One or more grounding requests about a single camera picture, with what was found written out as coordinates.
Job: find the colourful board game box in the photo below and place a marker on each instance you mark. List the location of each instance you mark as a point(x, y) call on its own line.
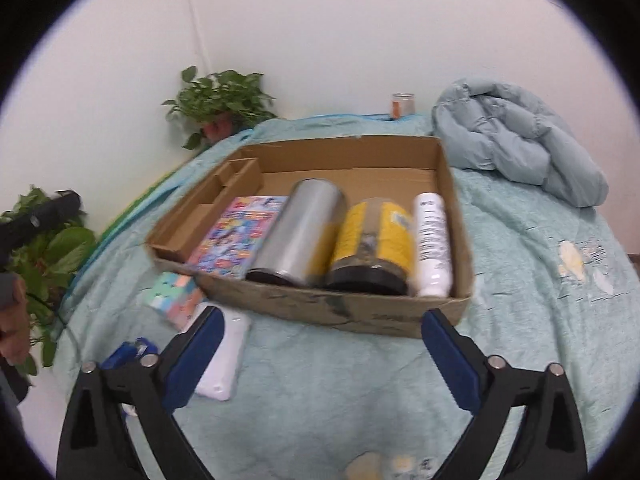
point(232, 242)

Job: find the white slim bottle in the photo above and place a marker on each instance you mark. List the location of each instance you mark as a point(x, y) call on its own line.
point(432, 274)

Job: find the blue stapler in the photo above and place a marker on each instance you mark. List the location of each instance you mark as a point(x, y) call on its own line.
point(129, 351)

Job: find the brown cardboard box tray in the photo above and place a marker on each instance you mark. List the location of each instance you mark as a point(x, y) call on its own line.
point(395, 167)

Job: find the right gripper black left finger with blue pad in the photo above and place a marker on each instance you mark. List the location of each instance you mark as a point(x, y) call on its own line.
point(95, 442)

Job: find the silver metal cylinder can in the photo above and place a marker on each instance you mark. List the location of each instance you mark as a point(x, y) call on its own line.
point(297, 249)

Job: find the potted green plant far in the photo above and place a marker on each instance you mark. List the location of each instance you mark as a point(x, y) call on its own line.
point(218, 105)

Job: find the green leafy plant near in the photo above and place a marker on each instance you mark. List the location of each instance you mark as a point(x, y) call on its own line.
point(48, 263)

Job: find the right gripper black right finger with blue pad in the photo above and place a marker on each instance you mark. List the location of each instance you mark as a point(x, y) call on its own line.
point(549, 443)

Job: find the white plastic device box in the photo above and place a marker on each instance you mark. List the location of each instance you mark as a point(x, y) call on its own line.
point(219, 378)

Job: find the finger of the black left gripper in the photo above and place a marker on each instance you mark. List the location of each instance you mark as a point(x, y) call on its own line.
point(48, 215)

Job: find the yellow label jar black lid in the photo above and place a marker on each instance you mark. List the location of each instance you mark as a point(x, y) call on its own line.
point(373, 253)

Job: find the pastel rubik's cube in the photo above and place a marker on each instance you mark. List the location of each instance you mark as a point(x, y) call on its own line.
point(176, 297)

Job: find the small orange label jar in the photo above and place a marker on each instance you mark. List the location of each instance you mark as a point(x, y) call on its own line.
point(403, 105)

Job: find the person's left hand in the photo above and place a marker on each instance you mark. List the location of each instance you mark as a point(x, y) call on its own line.
point(15, 325)

